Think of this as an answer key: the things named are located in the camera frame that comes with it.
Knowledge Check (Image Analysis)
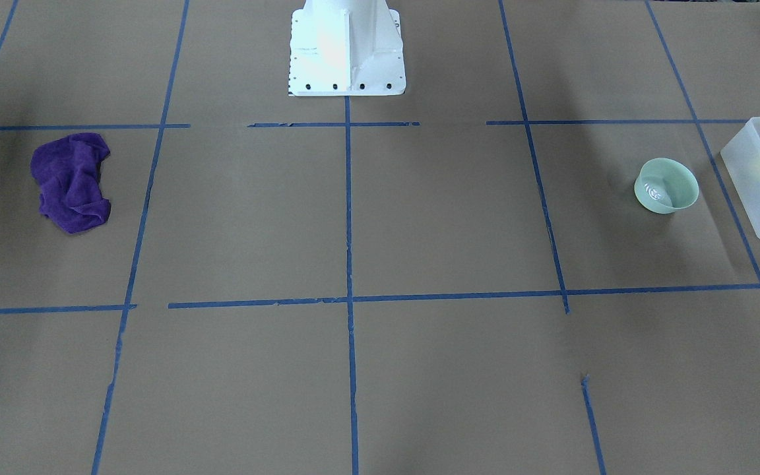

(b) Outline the pale green bowl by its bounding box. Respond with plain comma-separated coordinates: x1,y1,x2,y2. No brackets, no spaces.
633,157,700,214

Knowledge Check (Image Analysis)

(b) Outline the purple cloth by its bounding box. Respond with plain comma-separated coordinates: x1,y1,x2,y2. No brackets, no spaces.
30,133,111,235

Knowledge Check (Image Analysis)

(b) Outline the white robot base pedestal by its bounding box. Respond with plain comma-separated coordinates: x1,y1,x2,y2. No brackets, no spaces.
288,1,407,97

